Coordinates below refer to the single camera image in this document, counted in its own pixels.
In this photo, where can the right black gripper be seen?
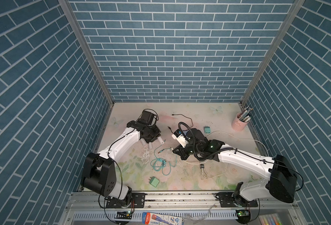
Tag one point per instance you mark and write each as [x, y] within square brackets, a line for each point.
[180, 153]

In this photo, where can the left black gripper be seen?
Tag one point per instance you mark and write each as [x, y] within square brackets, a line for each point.
[157, 133]

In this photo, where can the white electric toothbrush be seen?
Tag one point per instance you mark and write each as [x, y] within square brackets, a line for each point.
[156, 143]
[143, 142]

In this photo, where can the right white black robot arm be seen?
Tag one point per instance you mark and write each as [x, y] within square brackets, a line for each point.
[278, 178]

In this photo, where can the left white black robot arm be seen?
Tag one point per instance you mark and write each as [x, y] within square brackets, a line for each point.
[99, 169]

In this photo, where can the teal small plug adapter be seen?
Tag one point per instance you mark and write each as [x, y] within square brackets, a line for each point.
[207, 130]

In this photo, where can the pink pen holder cup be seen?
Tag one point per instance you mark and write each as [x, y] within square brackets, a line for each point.
[237, 124]

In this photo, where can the green plug adapter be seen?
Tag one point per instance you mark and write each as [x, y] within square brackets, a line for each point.
[154, 181]

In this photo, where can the clear plastic bag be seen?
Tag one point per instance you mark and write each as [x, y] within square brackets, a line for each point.
[197, 215]

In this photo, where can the red blue package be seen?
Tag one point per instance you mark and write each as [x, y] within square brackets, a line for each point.
[149, 218]

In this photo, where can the coloured marker set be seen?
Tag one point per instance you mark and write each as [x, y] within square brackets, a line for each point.
[270, 219]

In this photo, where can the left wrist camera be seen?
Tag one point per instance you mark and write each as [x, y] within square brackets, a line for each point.
[148, 117]

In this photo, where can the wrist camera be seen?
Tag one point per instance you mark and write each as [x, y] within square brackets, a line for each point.
[177, 135]
[148, 117]

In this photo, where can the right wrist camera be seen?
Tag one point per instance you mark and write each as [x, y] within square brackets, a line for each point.
[177, 135]

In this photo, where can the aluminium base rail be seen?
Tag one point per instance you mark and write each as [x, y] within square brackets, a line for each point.
[91, 208]

